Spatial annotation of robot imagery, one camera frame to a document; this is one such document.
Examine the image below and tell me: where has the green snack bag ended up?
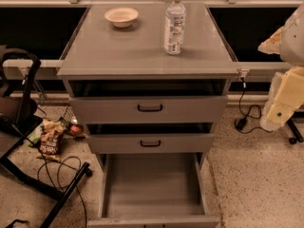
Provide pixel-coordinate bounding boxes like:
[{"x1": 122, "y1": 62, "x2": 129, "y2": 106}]
[{"x1": 28, "y1": 125, "x2": 43, "y2": 146}]

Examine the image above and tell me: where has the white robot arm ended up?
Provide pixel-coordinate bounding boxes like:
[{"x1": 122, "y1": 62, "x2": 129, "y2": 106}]
[{"x1": 257, "y1": 3, "x2": 304, "y2": 131}]

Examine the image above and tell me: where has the grey middle drawer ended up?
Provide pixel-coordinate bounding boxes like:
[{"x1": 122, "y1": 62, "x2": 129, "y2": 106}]
[{"x1": 86, "y1": 133, "x2": 215, "y2": 154}]

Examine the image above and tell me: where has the grey drawer cabinet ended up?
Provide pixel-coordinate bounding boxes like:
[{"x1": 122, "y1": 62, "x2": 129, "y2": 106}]
[{"x1": 57, "y1": 1, "x2": 239, "y2": 173}]

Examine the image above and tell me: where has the grey open bottom drawer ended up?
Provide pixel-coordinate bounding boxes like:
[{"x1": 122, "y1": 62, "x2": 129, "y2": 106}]
[{"x1": 87, "y1": 153, "x2": 219, "y2": 228}]

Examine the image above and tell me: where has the white paper bowl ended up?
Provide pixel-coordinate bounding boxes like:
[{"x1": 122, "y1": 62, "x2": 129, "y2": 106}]
[{"x1": 104, "y1": 8, "x2": 139, "y2": 29}]

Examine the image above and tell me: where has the black floor cable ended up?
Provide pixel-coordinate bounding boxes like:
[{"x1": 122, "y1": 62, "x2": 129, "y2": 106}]
[{"x1": 36, "y1": 149, "x2": 88, "y2": 228}]

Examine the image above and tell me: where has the red apple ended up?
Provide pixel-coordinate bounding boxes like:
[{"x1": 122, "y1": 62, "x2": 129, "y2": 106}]
[{"x1": 69, "y1": 124, "x2": 84, "y2": 136}]

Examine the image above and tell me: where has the grey top drawer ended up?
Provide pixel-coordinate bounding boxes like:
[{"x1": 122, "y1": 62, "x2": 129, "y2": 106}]
[{"x1": 70, "y1": 96, "x2": 228, "y2": 124}]

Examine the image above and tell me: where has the black wheeled stand base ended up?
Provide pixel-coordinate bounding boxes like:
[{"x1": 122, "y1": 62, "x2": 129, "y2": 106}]
[{"x1": 287, "y1": 111, "x2": 304, "y2": 144}]

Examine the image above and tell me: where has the brown chip bag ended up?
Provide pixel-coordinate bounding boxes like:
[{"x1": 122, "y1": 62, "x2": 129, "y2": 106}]
[{"x1": 36, "y1": 120, "x2": 65, "y2": 162}]

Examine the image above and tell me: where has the clear plastic water bottle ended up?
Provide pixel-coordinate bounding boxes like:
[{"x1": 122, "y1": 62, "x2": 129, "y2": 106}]
[{"x1": 163, "y1": 0, "x2": 186, "y2": 55}]

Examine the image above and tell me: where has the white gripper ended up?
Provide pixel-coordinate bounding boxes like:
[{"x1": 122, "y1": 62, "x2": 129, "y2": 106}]
[{"x1": 260, "y1": 66, "x2": 304, "y2": 132}]

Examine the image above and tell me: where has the black power adapter cable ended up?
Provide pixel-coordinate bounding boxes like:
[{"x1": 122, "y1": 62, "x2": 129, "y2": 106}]
[{"x1": 234, "y1": 76, "x2": 274, "y2": 135}]

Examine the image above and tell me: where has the black metal stand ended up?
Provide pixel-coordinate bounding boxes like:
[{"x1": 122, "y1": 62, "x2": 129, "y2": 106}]
[{"x1": 0, "y1": 45, "x2": 92, "y2": 228}]

